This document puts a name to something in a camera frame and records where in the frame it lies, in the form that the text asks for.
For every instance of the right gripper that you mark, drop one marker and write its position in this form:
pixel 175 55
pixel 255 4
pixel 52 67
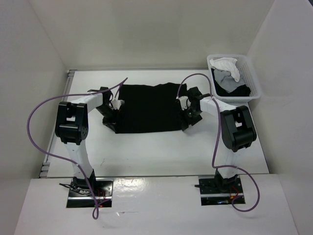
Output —
pixel 192 121

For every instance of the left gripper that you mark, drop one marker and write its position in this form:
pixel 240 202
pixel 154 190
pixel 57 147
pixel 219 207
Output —
pixel 112 123

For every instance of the black tank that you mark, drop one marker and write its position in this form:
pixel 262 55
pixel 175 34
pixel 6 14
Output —
pixel 240 91
pixel 149 109

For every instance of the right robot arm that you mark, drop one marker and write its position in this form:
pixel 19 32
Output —
pixel 236 132

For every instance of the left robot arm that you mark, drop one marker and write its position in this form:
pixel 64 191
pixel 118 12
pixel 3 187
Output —
pixel 72 127

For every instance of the grey tank top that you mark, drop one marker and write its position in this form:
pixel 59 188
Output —
pixel 226 81

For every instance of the black tank top in basket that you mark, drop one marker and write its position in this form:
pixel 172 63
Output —
pixel 240 91

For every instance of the white tank top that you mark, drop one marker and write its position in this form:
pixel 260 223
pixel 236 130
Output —
pixel 226 64

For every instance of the white plastic laundry basket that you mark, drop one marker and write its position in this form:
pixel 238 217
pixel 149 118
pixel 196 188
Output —
pixel 245 68

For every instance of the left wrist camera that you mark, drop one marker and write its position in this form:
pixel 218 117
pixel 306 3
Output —
pixel 116 104

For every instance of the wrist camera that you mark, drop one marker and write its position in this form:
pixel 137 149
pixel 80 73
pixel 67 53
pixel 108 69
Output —
pixel 184 102
pixel 116 104

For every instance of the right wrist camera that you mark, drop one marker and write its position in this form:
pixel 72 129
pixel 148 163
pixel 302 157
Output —
pixel 184 102

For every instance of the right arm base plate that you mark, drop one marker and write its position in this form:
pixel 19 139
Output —
pixel 211 195

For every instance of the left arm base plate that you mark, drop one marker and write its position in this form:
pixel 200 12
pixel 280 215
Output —
pixel 82 197

